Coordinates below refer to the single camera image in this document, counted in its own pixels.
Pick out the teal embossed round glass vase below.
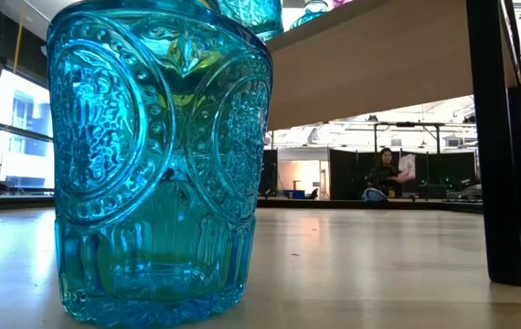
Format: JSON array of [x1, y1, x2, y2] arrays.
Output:
[[46, 0, 274, 329]]

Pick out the teal diamond-pattern glass vase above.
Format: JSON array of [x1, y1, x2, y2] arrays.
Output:
[[290, 0, 331, 29]]

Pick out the wooden shelf with black legs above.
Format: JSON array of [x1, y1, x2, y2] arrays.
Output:
[[263, 0, 521, 287]]

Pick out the black partition panels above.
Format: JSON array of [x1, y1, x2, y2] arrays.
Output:
[[328, 149, 476, 201]]

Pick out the blue white rounded object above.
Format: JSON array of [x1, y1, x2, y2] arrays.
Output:
[[360, 186, 388, 203]]

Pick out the person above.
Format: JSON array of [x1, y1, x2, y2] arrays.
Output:
[[365, 146, 403, 197]]

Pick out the white cylindrical container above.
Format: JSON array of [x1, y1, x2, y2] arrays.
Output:
[[396, 154, 418, 184]]

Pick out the black aluminium table frame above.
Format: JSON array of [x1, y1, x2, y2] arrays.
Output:
[[0, 194, 521, 220]]

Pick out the black background rig frame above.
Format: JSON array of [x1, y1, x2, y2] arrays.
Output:
[[372, 121, 447, 154]]

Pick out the yellow hanging strap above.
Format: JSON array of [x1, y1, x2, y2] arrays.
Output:
[[12, 0, 27, 74]]

